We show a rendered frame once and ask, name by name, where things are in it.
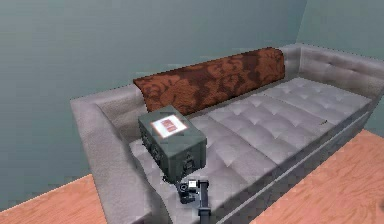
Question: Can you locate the dark green box white label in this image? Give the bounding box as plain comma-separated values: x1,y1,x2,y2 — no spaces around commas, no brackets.
137,105,208,185

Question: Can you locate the grey tufted sofa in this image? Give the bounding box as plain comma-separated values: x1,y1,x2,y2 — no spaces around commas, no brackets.
69,42,384,224

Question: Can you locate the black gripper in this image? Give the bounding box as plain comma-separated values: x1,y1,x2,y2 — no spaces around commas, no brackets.
177,182,198,205

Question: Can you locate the brown patterned long cushion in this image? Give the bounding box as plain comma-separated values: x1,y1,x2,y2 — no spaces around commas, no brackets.
132,46,287,116

